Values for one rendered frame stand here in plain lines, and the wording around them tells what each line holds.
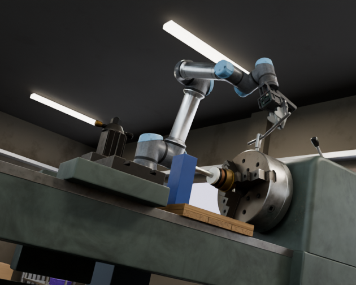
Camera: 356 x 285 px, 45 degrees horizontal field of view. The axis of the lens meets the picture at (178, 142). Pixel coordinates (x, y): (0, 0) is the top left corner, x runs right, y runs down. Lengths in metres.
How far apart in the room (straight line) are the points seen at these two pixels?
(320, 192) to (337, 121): 3.66
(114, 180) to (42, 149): 7.94
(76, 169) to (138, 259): 0.34
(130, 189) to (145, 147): 0.87
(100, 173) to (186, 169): 0.46
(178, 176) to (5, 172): 0.63
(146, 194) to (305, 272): 0.71
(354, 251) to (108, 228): 1.05
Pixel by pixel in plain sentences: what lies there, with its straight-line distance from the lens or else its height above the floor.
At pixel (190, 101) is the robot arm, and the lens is 2.21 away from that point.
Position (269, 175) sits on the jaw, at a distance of 1.68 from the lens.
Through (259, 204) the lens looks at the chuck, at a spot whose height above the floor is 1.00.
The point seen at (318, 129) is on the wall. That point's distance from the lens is 5.49.
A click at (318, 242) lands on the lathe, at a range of 1.75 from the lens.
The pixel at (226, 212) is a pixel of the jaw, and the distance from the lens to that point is 1.74.
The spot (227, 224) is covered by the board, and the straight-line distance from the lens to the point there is 1.48.
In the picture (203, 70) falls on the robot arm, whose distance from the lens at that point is 1.98.
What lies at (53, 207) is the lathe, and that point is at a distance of 1.21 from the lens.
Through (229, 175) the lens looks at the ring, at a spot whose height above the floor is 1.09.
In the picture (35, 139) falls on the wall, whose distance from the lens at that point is 9.11.
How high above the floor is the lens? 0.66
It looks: 18 degrees up
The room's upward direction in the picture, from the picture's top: 12 degrees clockwise
